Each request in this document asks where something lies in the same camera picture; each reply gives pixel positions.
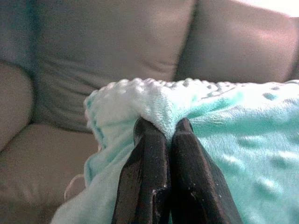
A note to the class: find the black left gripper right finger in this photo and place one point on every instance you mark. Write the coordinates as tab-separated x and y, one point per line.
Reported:
191	182

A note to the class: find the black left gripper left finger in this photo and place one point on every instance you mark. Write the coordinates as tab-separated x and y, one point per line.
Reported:
149	177

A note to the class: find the mint green plush pillow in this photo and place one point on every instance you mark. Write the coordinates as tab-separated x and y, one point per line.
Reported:
233	128

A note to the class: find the grey-green leather sofa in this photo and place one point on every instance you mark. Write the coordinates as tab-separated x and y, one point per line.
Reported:
93	46

